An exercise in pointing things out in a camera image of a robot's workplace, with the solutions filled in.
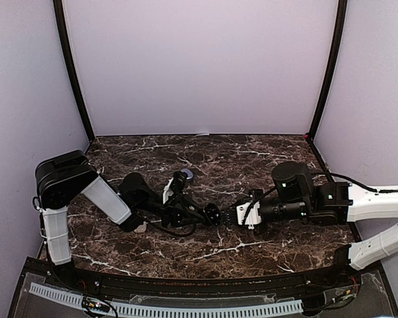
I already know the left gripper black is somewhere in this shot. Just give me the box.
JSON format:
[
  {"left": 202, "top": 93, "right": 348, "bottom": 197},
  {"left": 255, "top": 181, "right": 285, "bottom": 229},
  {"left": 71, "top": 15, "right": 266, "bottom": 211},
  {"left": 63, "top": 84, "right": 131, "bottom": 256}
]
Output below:
[{"left": 135, "top": 190, "right": 209, "bottom": 229}]

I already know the black earbud charging case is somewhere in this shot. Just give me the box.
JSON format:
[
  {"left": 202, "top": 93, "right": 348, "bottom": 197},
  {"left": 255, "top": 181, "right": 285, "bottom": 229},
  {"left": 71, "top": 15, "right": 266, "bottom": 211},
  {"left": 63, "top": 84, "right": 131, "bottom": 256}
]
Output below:
[{"left": 203, "top": 203, "right": 221, "bottom": 226}]

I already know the beige earbud charging case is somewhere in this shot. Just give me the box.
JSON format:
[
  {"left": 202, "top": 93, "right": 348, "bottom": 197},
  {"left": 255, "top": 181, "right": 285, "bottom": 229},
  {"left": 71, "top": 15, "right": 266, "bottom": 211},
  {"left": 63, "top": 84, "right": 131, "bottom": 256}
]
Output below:
[{"left": 134, "top": 223, "right": 147, "bottom": 233}]

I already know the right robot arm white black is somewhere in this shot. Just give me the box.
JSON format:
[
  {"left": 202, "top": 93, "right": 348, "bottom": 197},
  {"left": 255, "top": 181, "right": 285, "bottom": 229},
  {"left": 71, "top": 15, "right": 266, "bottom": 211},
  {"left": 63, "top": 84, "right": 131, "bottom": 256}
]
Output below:
[{"left": 222, "top": 162, "right": 398, "bottom": 288}]

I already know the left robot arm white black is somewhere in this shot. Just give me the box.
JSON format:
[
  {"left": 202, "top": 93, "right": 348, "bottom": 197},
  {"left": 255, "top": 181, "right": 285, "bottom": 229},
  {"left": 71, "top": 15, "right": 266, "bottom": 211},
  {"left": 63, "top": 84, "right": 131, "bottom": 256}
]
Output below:
[{"left": 33, "top": 150, "right": 208, "bottom": 289}]

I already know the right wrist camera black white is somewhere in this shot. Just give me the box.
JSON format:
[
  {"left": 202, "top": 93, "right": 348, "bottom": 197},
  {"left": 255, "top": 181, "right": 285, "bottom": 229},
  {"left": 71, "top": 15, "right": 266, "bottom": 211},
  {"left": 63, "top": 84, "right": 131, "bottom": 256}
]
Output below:
[{"left": 234, "top": 189, "right": 264, "bottom": 230}]

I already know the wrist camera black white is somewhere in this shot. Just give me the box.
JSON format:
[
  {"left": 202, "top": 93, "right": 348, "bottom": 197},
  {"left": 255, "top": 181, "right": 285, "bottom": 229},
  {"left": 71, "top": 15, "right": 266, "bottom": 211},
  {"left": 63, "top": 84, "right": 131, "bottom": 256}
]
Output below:
[
  {"left": 163, "top": 170, "right": 189, "bottom": 204},
  {"left": 234, "top": 189, "right": 264, "bottom": 230}
]

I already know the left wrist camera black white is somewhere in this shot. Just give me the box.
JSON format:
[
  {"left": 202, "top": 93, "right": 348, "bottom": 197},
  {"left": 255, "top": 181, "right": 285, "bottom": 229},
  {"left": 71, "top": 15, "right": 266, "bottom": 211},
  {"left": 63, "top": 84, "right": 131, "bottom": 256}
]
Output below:
[{"left": 163, "top": 170, "right": 189, "bottom": 204}]

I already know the black front table rail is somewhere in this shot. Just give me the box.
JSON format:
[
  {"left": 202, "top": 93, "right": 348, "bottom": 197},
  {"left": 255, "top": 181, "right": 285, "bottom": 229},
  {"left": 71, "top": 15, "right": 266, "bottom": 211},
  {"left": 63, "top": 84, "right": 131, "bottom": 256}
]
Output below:
[{"left": 62, "top": 268, "right": 340, "bottom": 297}]

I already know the left circuit board with wires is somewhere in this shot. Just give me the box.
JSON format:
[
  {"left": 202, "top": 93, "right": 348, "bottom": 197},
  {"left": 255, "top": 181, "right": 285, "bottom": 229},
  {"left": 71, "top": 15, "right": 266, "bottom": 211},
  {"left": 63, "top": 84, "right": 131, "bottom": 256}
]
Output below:
[{"left": 81, "top": 296, "right": 111, "bottom": 314}]

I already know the circuit board with wires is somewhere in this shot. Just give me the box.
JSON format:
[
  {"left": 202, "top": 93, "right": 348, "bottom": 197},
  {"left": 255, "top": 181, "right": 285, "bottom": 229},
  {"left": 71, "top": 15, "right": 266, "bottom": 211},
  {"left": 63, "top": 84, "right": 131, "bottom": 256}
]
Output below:
[
  {"left": 331, "top": 288, "right": 357, "bottom": 304},
  {"left": 81, "top": 296, "right": 111, "bottom": 314}
]

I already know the right circuit board with wires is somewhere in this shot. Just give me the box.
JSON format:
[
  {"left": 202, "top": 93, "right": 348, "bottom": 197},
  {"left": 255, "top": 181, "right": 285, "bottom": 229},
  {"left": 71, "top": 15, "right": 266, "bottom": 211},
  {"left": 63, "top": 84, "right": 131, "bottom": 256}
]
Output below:
[{"left": 331, "top": 288, "right": 357, "bottom": 304}]

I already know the grey slotted cable duct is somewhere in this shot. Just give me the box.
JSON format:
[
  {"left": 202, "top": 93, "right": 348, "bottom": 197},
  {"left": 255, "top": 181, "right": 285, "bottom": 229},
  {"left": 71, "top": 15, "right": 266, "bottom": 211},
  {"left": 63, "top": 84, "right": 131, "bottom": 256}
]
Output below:
[{"left": 29, "top": 282, "right": 304, "bottom": 317}]

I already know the black frame post left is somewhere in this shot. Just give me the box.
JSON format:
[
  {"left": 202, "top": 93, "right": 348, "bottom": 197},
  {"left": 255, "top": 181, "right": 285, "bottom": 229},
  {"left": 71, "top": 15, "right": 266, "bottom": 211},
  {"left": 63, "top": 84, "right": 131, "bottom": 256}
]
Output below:
[{"left": 52, "top": 0, "right": 96, "bottom": 143}]

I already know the black frame post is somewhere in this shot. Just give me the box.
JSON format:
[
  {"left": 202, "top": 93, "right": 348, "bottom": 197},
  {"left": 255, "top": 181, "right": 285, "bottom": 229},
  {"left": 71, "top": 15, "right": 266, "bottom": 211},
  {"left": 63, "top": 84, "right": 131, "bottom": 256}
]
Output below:
[
  {"left": 307, "top": 0, "right": 348, "bottom": 143},
  {"left": 52, "top": 0, "right": 96, "bottom": 143}
]

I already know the black frame post right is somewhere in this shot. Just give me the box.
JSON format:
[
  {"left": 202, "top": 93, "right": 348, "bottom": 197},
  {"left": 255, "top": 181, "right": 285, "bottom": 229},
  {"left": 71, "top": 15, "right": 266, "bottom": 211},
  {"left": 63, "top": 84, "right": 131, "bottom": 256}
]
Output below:
[{"left": 307, "top": 0, "right": 348, "bottom": 143}]

